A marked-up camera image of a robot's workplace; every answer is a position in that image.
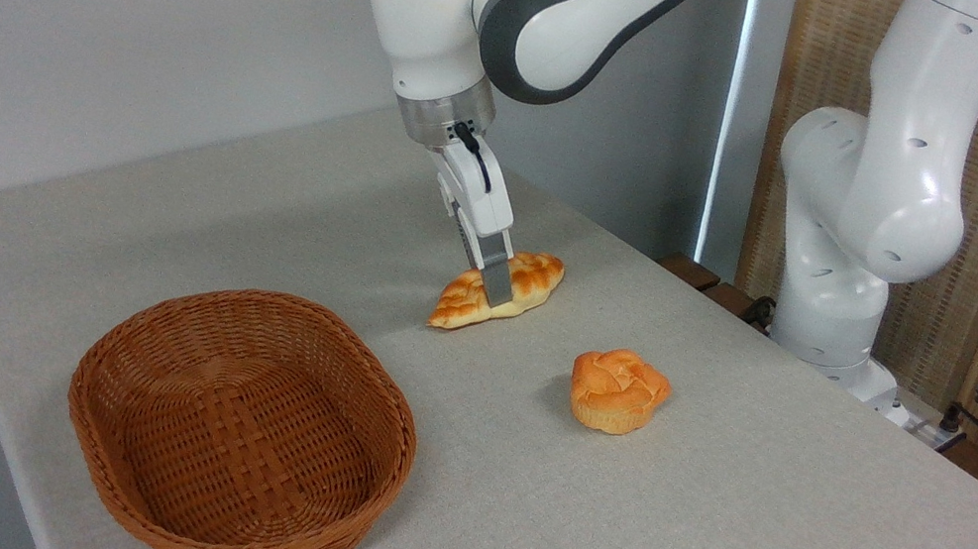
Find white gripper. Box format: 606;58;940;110
404;130;541;313

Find braided oblong bread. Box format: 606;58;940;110
425;235;569;350

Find round orange bread bun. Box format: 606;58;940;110
562;341;679;444

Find brown wicker basket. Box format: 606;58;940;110
42;260;439;549

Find brown wooden robot platform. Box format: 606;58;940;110
627;250;978;493

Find grey tablecloth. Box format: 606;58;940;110
0;36;978;549

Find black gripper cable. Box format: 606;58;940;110
441;119;503;196

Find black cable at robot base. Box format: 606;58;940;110
738;292;780;334

